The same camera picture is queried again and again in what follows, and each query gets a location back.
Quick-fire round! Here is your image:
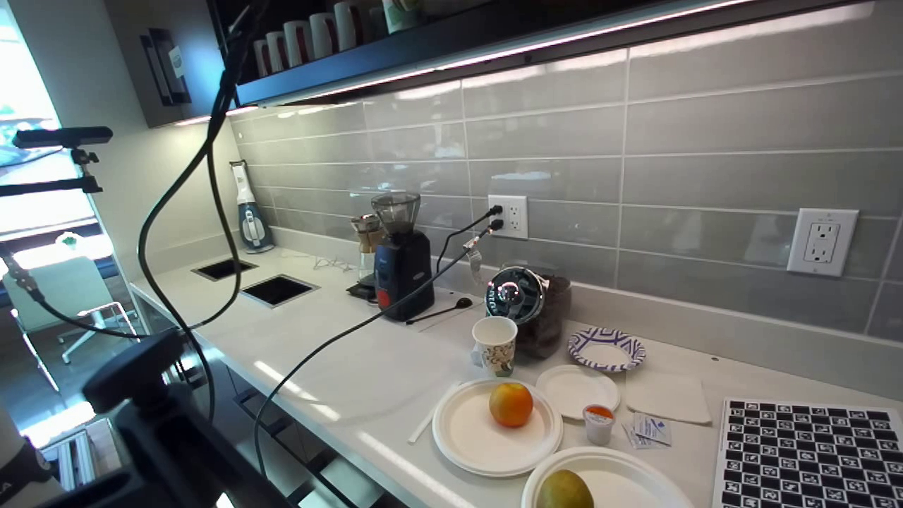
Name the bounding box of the small cup red sauce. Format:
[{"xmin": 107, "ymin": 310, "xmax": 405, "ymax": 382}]
[{"xmin": 583, "ymin": 404, "xmax": 619, "ymax": 450}]

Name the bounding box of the white wall outlet with plugs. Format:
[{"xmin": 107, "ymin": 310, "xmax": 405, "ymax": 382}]
[{"xmin": 487, "ymin": 191, "xmax": 532, "ymax": 241}]

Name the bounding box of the white paper napkin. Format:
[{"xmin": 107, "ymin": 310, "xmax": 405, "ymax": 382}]
[{"xmin": 625, "ymin": 372, "xmax": 715, "ymax": 426}]

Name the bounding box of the large white paper plate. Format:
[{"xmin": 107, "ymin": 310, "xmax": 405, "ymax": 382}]
[{"xmin": 430, "ymin": 375, "xmax": 567, "ymax": 481}]

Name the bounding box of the black coffee grinder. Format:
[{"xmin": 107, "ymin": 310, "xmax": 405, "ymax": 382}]
[{"xmin": 370, "ymin": 190, "xmax": 437, "ymax": 324}]

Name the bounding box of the black flat scale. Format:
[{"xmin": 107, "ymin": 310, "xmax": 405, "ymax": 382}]
[{"xmin": 346, "ymin": 275, "xmax": 378, "ymax": 306}]

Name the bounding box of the black power cable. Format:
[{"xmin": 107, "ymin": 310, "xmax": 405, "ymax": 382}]
[
  {"xmin": 248, "ymin": 218, "xmax": 508, "ymax": 483},
  {"xmin": 433, "ymin": 203, "xmax": 508, "ymax": 284}
]

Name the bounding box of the black white checkerboard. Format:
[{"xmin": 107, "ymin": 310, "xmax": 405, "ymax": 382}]
[{"xmin": 712, "ymin": 399, "xmax": 903, "ymax": 508}]

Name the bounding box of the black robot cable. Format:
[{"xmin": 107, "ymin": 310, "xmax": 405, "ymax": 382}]
[{"xmin": 135, "ymin": 0, "xmax": 278, "ymax": 426}]

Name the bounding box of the small white paper plate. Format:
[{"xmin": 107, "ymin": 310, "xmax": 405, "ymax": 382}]
[{"xmin": 535, "ymin": 362, "xmax": 625, "ymax": 424}]

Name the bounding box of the orange fruit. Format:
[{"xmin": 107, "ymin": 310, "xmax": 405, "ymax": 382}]
[{"xmin": 487, "ymin": 378, "xmax": 536, "ymax": 431}]

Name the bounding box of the black bar camera on arm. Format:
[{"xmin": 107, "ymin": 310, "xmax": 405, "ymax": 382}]
[{"xmin": 0, "ymin": 124, "xmax": 116, "ymax": 200}]

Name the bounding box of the small brown jar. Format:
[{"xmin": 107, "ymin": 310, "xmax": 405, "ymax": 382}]
[{"xmin": 350, "ymin": 208, "xmax": 384, "ymax": 256}]

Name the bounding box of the white plate with rim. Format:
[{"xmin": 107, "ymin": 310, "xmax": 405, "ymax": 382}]
[{"xmin": 521, "ymin": 444, "xmax": 700, "ymax": 508}]

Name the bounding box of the white empty wall outlet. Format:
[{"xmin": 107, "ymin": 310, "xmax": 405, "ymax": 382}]
[{"xmin": 784, "ymin": 207, "xmax": 861, "ymax": 279}]

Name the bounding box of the blue patterned paper plate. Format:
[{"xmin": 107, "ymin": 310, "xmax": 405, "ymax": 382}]
[{"xmin": 564, "ymin": 324, "xmax": 649, "ymax": 378}]

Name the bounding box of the small white tap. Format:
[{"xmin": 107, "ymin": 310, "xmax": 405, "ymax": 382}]
[{"xmin": 459, "ymin": 235, "xmax": 490, "ymax": 276}]

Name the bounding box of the black wall shelf unit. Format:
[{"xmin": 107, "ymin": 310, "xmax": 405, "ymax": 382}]
[{"xmin": 103, "ymin": 0, "xmax": 851, "ymax": 129}]

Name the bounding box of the black long handled brush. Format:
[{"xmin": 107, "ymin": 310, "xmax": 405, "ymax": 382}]
[{"xmin": 405, "ymin": 296, "xmax": 477, "ymax": 328}]

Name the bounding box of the white black wall dispenser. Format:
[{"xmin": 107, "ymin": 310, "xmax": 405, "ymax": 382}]
[{"xmin": 230, "ymin": 157, "xmax": 278, "ymax": 255}]

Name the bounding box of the shiny silver kettle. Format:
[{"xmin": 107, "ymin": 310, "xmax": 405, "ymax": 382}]
[{"xmin": 483, "ymin": 266, "xmax": 554, "ymax": 328}]

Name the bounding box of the yellow green fruit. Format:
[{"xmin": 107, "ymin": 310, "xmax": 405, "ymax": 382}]
[{"xmin": 535, "ymin": 465, "xmax": 600, "ymax": 508}]

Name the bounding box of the white card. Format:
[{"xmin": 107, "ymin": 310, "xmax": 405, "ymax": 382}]
[{"xmin": 626, "ymin": 413, "xmax": 677, "ymax": 450}]

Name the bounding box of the white plastic utensil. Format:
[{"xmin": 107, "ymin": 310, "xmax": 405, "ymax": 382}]
[{"xmin": 408, "ymin": 378, "xmax": 466, "ymax": 447}]

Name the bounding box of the white office chair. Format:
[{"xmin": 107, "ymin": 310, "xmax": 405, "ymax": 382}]
[{"xmin": 0, "ymin": 255, "xmax": 144, "ymax": 392}]

